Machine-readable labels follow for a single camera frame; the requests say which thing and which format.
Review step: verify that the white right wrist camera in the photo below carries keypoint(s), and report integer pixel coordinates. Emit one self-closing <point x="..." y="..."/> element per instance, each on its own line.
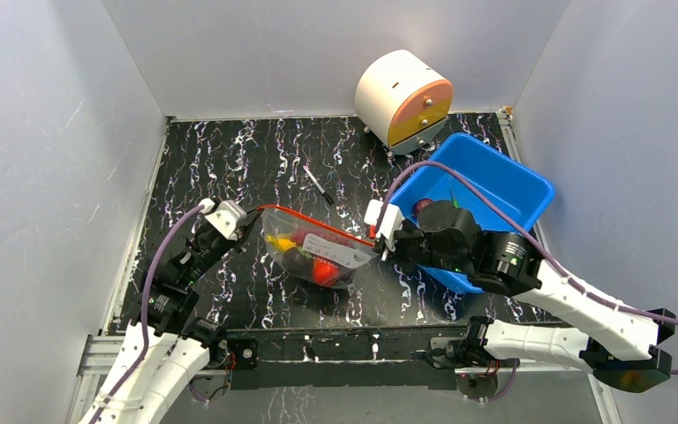
<point x="378" y="213"/>

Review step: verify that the aluminium frame rail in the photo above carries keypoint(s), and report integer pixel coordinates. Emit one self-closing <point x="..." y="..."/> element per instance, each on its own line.
<point x="100" y="352"/>

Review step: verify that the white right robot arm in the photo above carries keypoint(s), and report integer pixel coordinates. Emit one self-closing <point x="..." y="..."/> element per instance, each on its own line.
<point x="596" y="334"/>

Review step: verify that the dark mangosteen green leaves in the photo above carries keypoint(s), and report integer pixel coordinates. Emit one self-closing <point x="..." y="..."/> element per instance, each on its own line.
<point x="298" y="264"/>

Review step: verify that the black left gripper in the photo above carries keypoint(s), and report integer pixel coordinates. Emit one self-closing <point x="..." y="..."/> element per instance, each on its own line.
<point x="237" y="244"/>

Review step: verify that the black white marker pen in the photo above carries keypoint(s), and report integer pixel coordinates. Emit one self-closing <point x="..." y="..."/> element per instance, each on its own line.
<point x="324" y="194"/>

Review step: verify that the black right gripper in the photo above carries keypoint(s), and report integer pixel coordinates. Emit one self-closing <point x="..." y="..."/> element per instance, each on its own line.
<point x="396" y="247"/>

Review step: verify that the white round drawer cabinet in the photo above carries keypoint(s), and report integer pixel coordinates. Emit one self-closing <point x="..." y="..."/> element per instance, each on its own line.
<point x="402" y="101"/>

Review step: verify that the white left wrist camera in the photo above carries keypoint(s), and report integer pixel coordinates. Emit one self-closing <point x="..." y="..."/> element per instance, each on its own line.
<point x="227" y="217"/>

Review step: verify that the yellow banana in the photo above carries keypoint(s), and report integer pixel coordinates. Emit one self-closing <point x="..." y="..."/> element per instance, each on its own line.
<point x="280" y="244"/>

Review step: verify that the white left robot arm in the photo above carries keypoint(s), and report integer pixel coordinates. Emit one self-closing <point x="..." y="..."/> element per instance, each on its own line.
<point x="163" y="346"/>

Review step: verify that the purple mangosteen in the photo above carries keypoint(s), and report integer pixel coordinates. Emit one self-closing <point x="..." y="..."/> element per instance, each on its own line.
<point x="420" y="205"/>

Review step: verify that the clear zip top bag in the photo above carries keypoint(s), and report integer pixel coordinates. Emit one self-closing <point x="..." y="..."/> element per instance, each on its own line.
<point x="317" y="241"/>

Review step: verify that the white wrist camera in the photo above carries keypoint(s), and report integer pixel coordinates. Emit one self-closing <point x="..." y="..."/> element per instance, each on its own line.
<point x="227" y="217"/>
<point x="378" y="213"/>

